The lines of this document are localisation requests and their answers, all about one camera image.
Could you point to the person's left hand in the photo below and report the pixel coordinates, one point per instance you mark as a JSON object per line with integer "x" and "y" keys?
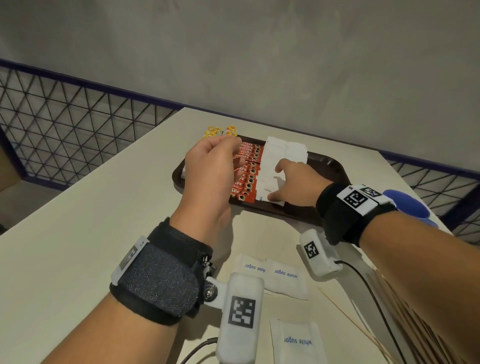
{"x": 206, "y": 187}

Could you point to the row of red Nescafe sachets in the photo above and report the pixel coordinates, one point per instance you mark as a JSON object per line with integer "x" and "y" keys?
{"x": 249, "y": 183}

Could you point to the brown cardboard box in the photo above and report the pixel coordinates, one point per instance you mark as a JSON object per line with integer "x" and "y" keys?
{"x": 7, "y": 168}

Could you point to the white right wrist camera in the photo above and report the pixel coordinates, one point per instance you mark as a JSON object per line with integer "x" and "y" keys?
{"x": 318, "y": 258}

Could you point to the brown plastic tray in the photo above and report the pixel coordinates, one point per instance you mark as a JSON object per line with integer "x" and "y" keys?
{"x": 330, "y": 168}

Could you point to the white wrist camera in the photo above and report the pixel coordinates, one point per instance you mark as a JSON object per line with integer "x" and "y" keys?
{"x": 318, "y": 258}
{"x": 240, "y": 330}

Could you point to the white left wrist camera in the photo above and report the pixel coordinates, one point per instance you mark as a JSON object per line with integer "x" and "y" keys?
{"x": 240, "y": 330}

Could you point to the row of white sugar packets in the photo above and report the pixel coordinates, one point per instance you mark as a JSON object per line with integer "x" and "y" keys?
{"x": 272, "y": 150}
{"x": 297, "y": 150}

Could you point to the person's right hand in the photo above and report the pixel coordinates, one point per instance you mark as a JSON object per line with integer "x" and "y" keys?
{"x": 303, "y": 187}

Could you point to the person's left forearm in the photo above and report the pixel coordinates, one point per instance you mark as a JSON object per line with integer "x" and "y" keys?
{"x": 112, "y": 333}

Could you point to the pile of wooden stirrers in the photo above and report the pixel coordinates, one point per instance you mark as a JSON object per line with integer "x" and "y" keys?
{"x": 412, "y": 330}

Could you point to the person's right forearm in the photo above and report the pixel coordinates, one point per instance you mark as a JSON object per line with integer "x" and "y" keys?
{"x": 423, "y": 277}

